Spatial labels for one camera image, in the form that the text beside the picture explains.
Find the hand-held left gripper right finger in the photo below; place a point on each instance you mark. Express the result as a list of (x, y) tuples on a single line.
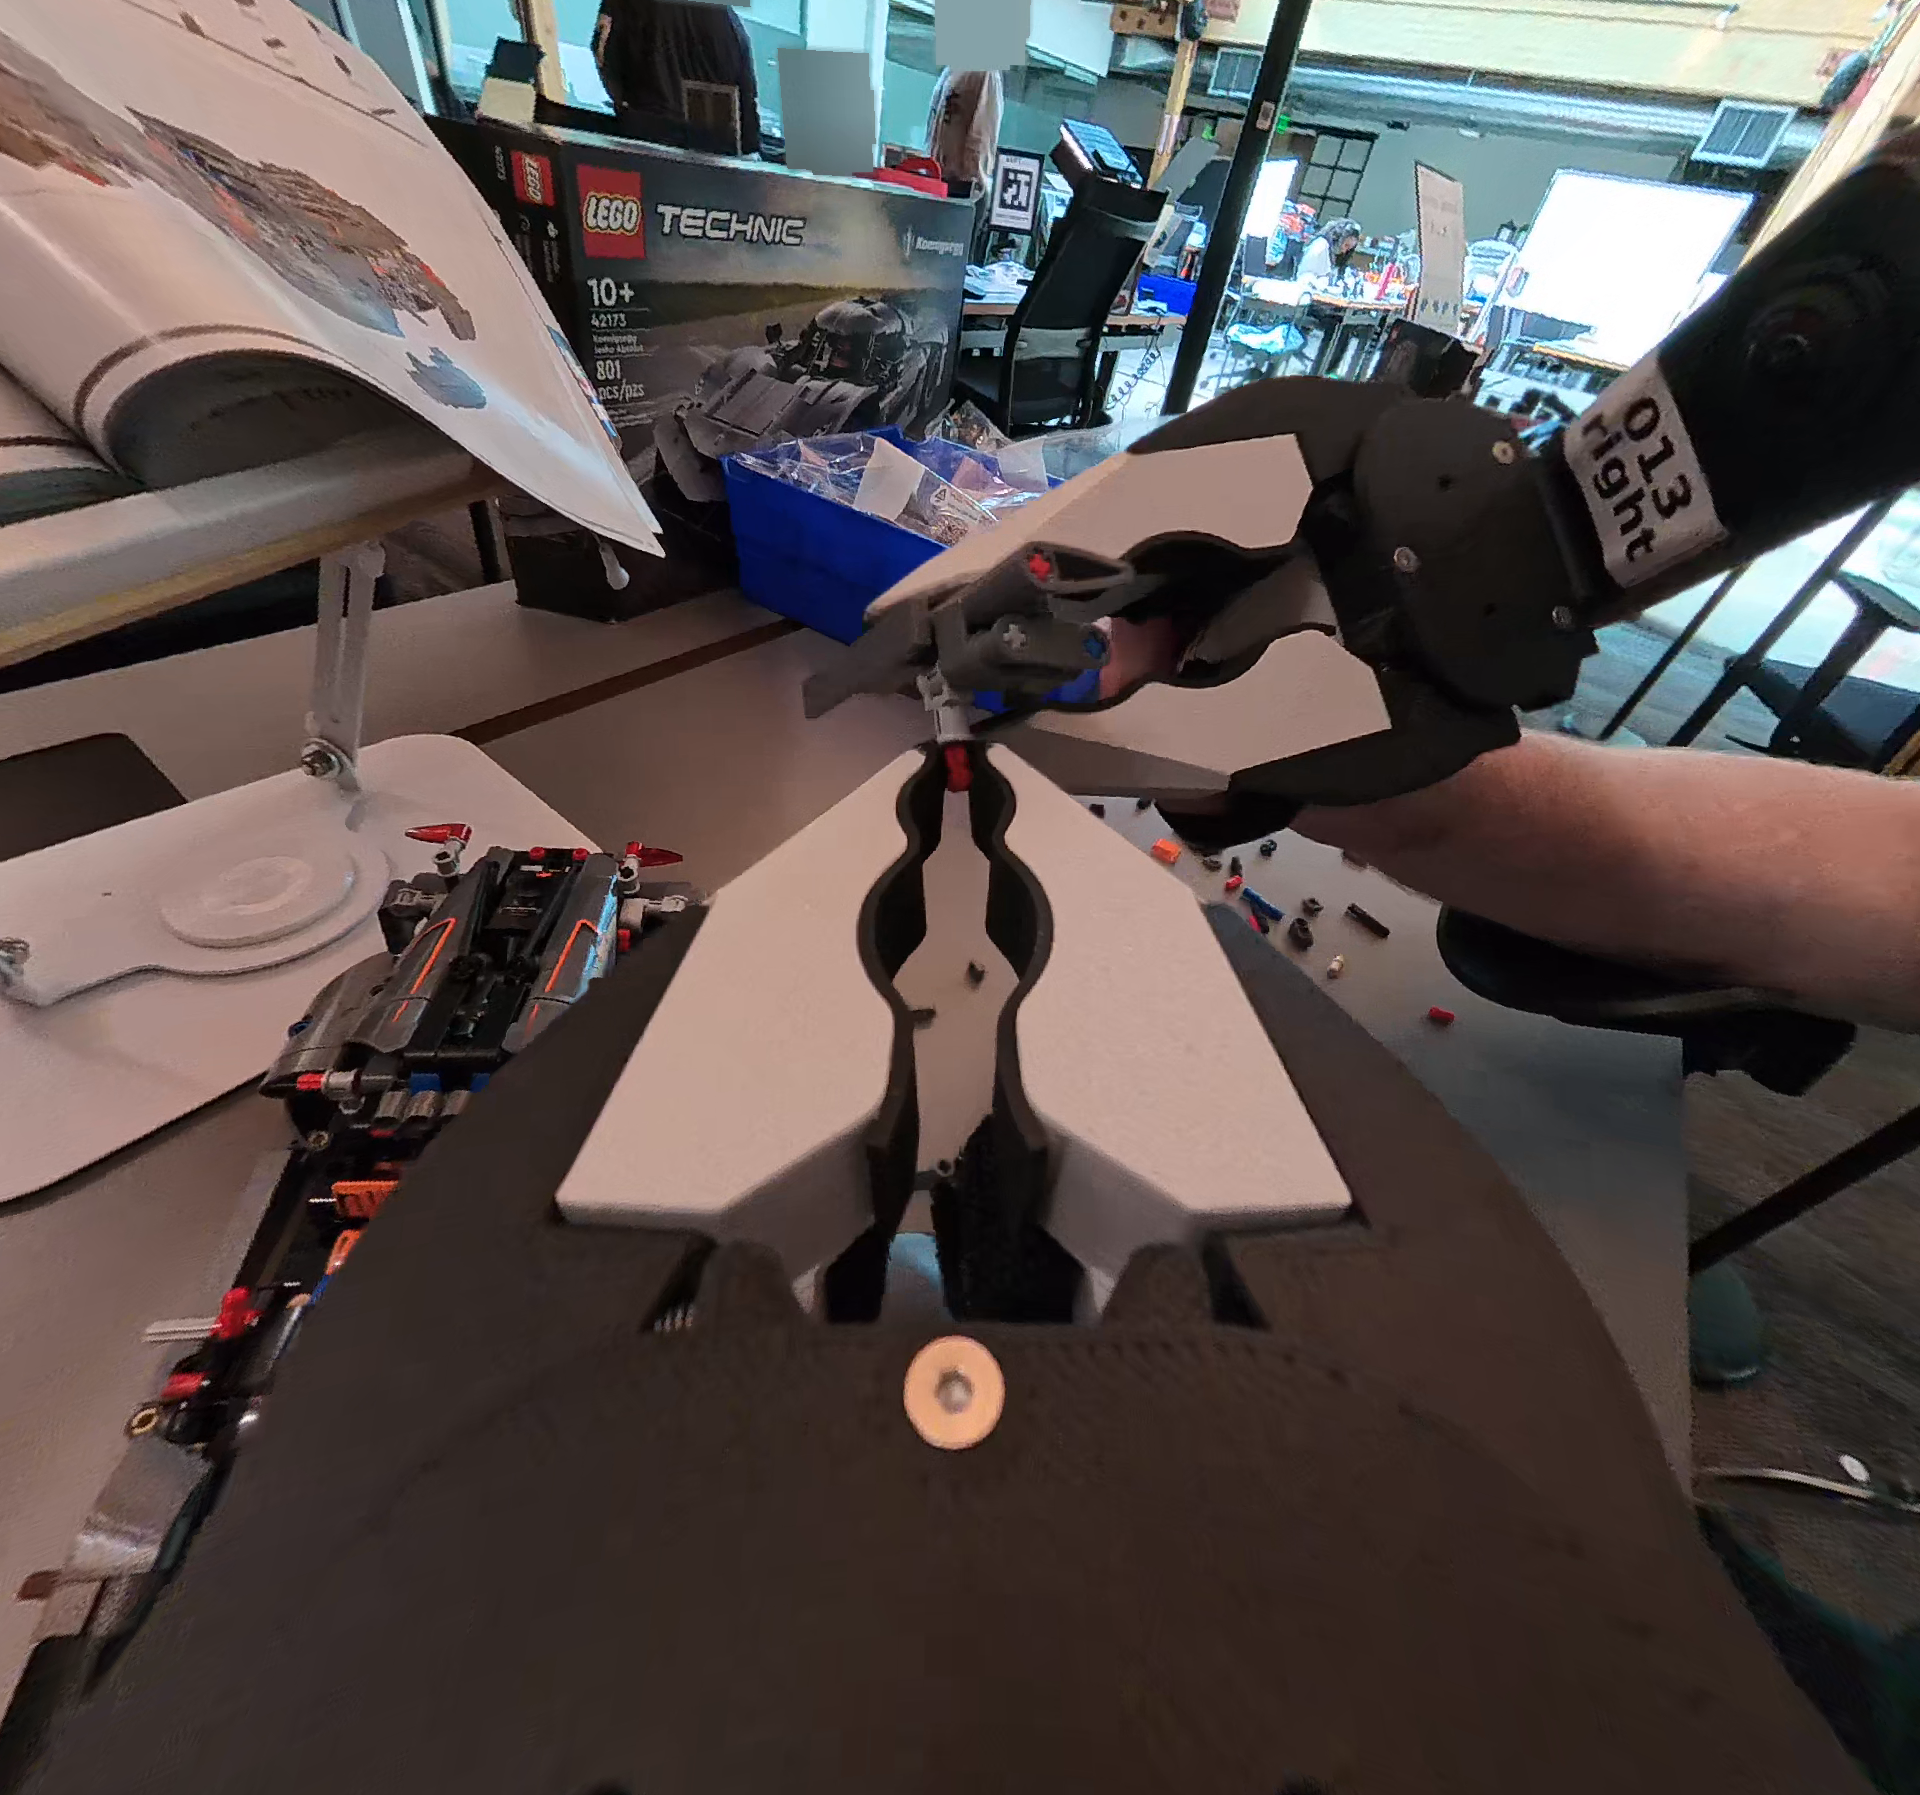
[(1184, 1079)]

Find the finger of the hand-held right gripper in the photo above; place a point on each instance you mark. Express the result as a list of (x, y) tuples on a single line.
[(1261, 722), (1154, 500)]

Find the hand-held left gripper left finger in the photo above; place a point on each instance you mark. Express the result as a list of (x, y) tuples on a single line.
[(723, 1079)]

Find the small lego beam assembly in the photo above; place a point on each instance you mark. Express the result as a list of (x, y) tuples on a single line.
[(1021, 627)]

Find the person's right forearm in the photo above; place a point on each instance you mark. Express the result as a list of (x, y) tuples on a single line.
[(1650, 865)]

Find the scattered loose lego pieces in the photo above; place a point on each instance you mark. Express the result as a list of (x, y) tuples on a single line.
[(1364, 924)]

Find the grey and black lego car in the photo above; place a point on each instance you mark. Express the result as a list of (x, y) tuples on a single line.
[(484, 959)]

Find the lego set box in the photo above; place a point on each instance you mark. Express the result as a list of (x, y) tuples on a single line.
[(753, 307)]

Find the lego instruction booklet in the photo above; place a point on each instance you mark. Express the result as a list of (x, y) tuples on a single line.
[(300, 179)]

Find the person's right hand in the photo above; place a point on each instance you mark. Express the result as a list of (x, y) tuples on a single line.
[(1148, 655)]

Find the black office chair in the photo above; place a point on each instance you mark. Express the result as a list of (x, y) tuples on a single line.
[(1080, 279)]

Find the clear plastic parts bags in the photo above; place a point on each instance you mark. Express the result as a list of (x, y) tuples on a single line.
[(872, 475)]

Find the printed square tag sign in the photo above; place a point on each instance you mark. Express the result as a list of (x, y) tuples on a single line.
[(1015, 193)]

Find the white board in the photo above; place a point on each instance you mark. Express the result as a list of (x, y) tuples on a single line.
[(1624, 265)]

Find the blue plastic bin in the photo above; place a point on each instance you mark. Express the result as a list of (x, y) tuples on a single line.
[(793, 552)]

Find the black pole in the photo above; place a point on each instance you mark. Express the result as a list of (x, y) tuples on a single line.
[(1255, 149)]

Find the black armrest pad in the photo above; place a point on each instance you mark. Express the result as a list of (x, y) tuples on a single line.
[(1576, 996)]

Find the dark green round base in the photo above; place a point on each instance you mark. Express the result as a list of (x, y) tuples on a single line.
[(1724, 1325)]

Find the white book stand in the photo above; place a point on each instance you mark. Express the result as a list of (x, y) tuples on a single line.
[(120, 1079)]

